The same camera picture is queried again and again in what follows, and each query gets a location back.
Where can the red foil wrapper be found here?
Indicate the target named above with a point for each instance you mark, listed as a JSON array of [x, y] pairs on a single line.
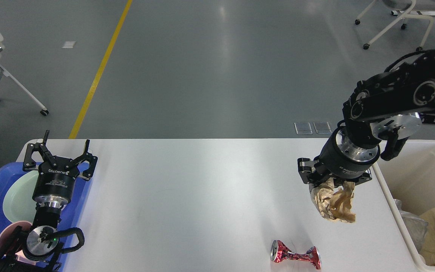
[[280, 252]]

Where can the white chair base bar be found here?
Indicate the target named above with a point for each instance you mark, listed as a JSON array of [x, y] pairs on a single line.
[[428, 13]]

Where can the white wheeled chair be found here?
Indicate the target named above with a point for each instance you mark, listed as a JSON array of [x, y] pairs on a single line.
[[407, 6]]

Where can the light green plate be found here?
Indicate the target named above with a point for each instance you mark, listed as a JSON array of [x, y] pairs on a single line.
[[18, 204]]

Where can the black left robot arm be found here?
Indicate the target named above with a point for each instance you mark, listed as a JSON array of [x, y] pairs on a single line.
[[38, 249]]

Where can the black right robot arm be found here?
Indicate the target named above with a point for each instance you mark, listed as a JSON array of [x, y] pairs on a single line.
[[378, 118]]

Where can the beige plastic bin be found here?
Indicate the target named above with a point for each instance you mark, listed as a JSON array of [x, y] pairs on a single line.
[[410, 178]]

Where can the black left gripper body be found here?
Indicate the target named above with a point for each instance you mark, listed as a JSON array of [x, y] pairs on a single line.
[[59, 183]]

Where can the aluminium foil tray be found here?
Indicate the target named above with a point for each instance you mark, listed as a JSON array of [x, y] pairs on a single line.
[[415, 225]]

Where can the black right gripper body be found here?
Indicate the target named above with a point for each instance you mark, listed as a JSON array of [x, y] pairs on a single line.
[[345, 159]]

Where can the brown paper ball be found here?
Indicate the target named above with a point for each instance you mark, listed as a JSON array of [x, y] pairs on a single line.
[[334, 204]]

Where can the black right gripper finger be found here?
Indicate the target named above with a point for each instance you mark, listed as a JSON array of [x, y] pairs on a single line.
[[313, 172], [364, 177]]

